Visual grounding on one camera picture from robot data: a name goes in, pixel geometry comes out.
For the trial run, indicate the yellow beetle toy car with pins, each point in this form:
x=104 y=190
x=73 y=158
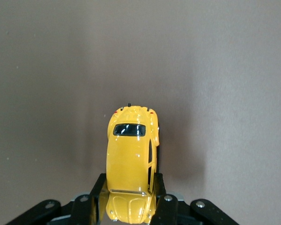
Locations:
x=128 y=159

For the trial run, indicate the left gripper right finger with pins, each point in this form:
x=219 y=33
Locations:
x=166 y=211

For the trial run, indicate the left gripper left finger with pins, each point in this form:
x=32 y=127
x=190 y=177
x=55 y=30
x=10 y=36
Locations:
x=84 y=211

